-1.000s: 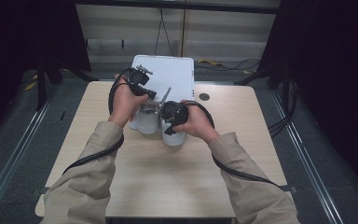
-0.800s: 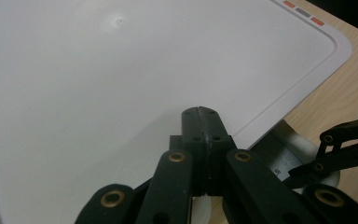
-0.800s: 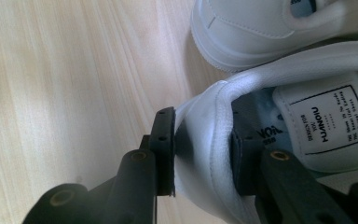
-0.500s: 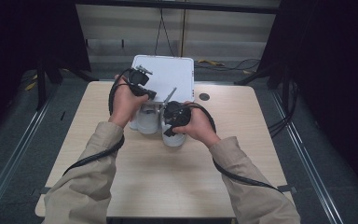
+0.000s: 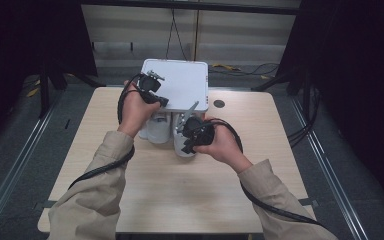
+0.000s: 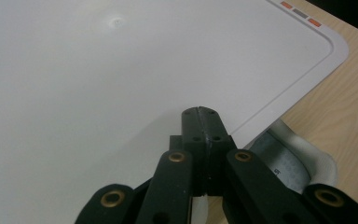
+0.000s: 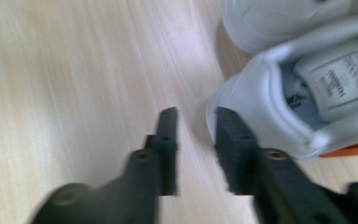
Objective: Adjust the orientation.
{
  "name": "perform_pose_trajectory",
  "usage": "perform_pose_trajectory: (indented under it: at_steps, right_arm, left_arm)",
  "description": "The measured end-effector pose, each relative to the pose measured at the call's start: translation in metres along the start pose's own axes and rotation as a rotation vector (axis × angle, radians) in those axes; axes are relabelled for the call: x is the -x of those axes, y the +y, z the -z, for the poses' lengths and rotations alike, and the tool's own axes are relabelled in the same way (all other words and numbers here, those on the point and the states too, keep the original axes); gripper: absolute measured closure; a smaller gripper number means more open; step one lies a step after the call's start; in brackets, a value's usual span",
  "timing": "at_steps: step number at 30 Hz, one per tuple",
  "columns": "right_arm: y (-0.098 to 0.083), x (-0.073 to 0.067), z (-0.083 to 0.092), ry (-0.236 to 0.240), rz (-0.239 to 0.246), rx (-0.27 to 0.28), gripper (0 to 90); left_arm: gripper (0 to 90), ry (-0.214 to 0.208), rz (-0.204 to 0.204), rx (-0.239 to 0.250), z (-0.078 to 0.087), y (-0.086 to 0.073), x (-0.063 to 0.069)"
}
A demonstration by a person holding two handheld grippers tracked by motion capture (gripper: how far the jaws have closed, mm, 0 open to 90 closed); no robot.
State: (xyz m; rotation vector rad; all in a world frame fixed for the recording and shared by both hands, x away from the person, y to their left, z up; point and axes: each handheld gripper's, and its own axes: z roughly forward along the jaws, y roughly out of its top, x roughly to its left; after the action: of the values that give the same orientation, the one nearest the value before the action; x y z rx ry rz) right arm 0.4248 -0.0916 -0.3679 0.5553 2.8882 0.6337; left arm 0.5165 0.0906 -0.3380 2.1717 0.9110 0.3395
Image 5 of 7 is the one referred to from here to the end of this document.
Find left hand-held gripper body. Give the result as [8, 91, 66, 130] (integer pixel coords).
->
[137, 69, 166, 95]

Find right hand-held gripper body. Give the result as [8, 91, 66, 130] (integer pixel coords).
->
[175, 100, 216, 147]

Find white sneaker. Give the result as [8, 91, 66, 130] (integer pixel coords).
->
[138, 111, 173, 145]
[172, 112, 198, 159]

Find white two-tier shoe rack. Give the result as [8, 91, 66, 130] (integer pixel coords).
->
[131, 58, 210, 144]

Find person's left hand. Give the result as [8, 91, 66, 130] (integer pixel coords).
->
[117, 79, 162, 139]

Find person's right hand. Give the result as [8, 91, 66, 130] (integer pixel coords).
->
[194, 116, 253, 175]

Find yellow tape piece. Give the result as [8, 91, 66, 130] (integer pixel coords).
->
[25, 79, 42, 99]
[211, 63, 243, 72]

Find black metal stand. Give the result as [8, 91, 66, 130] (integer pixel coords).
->
[38, 63, 106, 119]

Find grey tape strip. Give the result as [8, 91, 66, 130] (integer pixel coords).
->
[33, 199, 58, 210]
[298, 197, 319, 208]

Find thin black hanging cable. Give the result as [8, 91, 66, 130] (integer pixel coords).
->
[164, 9, 190, 62]

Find black floor cable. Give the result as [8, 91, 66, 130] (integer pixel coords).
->
[209, 62, 281, 78]

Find left hand-held gripper black cable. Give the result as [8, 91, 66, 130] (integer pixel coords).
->
[67, 72, 145, 191]

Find bundle of black floor cables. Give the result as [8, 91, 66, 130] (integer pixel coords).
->
[286, 84, 322, 148]

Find metal floor rail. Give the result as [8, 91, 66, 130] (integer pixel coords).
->
[288, 96, 369, 240]
[0, 94, 63, 232]

